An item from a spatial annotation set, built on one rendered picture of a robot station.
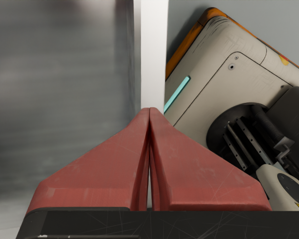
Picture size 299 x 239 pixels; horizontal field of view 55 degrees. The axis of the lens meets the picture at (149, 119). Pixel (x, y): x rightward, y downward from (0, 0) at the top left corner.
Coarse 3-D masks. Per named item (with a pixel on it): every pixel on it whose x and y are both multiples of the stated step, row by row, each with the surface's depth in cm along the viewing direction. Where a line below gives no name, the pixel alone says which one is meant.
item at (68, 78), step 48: (0, 0) 17; (48, 0) 18; (96, 0) 18; (0, 48) 19; (48, 48) 19; (96, 48) 20; (0, 96) 21; (48, 96) 21; (96, 96) 22; (0, 144) 23; (48, 144) 24; (96, 144) 25; (0, 192) 26
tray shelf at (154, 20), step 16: (144, 0) 19; (160, 0) 19; (144, 16) 20; (160, 16) 20; (144, 32) 20; (160, 32) 20; (144, 48) 21; (160, 48) 21; (144, 64) 22; (160, 64) 22; (144, 80) 23; (160, 80) 23; (144, 96) 23; (160, 96) 24
